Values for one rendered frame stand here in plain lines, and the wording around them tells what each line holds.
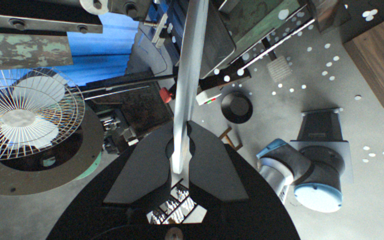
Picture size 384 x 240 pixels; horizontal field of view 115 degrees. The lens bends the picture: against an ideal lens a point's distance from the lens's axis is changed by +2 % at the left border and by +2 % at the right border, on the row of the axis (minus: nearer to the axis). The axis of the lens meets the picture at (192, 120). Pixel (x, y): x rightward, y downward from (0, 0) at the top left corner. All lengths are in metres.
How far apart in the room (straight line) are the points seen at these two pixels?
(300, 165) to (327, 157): 0.16
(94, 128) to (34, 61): 1.15
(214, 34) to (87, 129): 1.39
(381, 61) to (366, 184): 0.86
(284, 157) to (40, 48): 0.70
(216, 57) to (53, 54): 0.38
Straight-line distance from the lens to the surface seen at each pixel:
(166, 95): 0.64
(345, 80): 1.13
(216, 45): 0.40
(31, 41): 0.41
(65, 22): 0.39
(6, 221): 7.22
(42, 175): 1.55
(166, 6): 0.55
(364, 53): 0.77
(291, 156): 0.57
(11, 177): 1.59
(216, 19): 0.41
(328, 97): 1.14
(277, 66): 0.97
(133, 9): 0.39
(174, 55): 0.63
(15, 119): 1.04
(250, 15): 0.51
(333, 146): 0.76
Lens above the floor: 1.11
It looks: 40 degrees down
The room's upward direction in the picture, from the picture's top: 117 degrees counter-clockwise
